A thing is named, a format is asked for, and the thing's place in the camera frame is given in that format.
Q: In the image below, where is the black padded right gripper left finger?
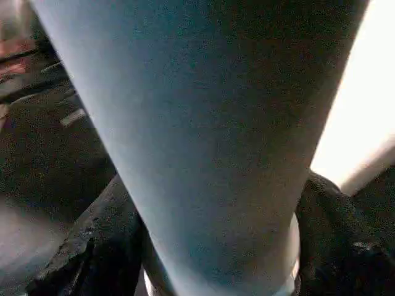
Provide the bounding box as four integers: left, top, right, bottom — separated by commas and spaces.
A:
26, 175, 151, 296

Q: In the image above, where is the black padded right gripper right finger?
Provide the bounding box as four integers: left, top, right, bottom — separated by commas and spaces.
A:
294, 170, 395, 296

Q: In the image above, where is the black shiny mat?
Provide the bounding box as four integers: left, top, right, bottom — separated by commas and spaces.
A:
0, 18, 395, 296

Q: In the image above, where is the white plastic table leg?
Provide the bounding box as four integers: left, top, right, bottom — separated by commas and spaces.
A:
29, 0, 371, 296

